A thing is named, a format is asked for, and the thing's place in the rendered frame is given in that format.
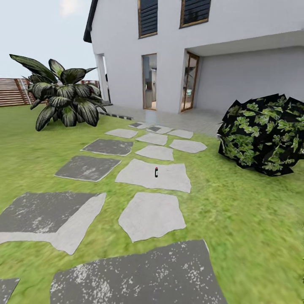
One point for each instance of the door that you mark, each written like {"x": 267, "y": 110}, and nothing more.
{"x": 189, "y": 80}

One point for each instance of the fixed window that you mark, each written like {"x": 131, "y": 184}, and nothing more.
{"x": 150, "y": 81}

